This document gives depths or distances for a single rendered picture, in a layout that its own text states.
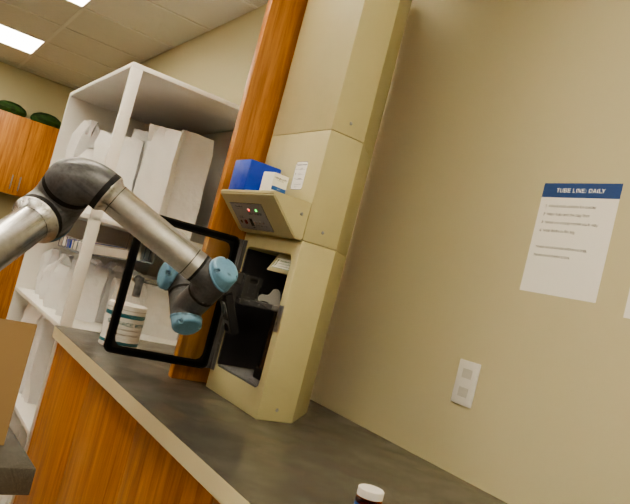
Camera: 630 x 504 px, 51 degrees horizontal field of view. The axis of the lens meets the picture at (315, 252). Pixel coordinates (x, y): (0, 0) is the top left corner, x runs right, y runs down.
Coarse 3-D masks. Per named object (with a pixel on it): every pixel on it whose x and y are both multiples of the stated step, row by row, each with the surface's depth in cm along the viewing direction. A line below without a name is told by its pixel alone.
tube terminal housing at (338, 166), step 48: (288, 144) 187; (336, 144) 171; (288, 192) 180; (336, 192) 173; (288, 240) 174; (336, 240) 174; (288, 288) 168; (336, 288) 190; (288, 336) 169; (240, 384) 176; (288, 384) 170
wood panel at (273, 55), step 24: (288, 0) 201; (264, 24) 199; (288, 24) 202; (264, 48) 198; (288, 48) 203; (264, 72) 199; (288, 72) 203; (264, 96) 200; (240, 120) 196; (264, 120) 200; (240, 144) 197; (264, 144) 201; (216, 216) 195
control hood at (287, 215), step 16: (224, 192) 187; (240, 192) 178; (256, 192) 170; (272, 192) 163; (272, 208) 168; (288, 208) 165; (304, 208) 168; (240, 224) 190; (272, 224) 173; (288, 224) 166; (304, 224) 168
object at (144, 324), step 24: (192, 240) 186; (216, 240) 190; (144, 264) 180; (144, 288) 181; (144, 312) 181; (168, 312) 184; (120, 336) 179; (144, 336) 182; (168, 336) 185; (192, 336) 188
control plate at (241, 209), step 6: (234, 204) 186; (240, 204) 182; (246, 204) 179; (252, 204) 176; (258, 204) 173; (234, 210) 188; (240, 210) 184; (246, 210) 181; (252, 210) 178; (258, 210) 175; (240, 216) 187; (246, 216) 183; (252, 216) 180; (258, 216) 177; (264, 216) 174; (240, 222) 189; (258, 222) 179; (246, 228) 188; (252, 228) 185; (258, 228) 181; (264, 228) 178; (270, 228) 175
